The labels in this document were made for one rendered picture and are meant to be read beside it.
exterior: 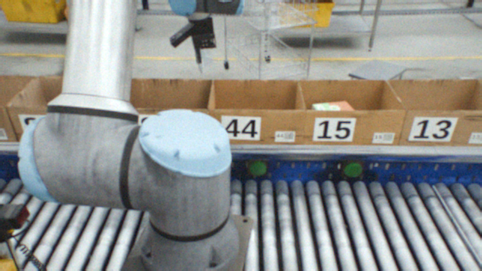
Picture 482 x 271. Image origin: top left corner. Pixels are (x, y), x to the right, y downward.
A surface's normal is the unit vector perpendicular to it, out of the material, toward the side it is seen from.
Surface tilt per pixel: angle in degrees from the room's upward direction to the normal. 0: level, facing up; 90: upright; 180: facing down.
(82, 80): 55
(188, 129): 6
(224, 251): 71
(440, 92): 90
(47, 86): 90
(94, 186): 80
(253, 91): 90
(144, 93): 90
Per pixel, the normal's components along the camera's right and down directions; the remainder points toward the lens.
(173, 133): 0.11, -0.84
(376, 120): 0.00, 0.54
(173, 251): -0.22, 0.18
